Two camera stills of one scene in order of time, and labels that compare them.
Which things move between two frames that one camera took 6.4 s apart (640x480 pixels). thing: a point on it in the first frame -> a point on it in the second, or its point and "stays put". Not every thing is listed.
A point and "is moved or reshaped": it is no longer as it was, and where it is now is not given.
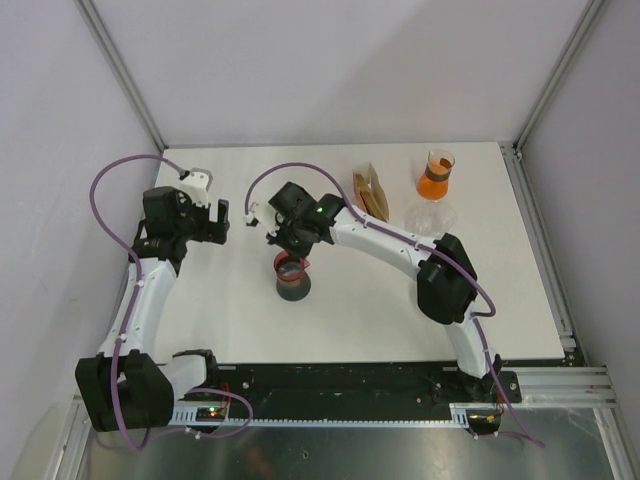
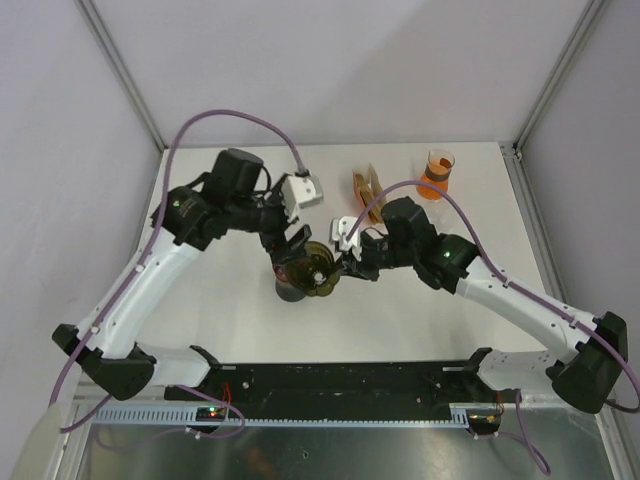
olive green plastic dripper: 300,250 is moved or reshaped
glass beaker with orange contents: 433,183 stays put
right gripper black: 278,237 -> 350,264
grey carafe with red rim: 293,283 stays put
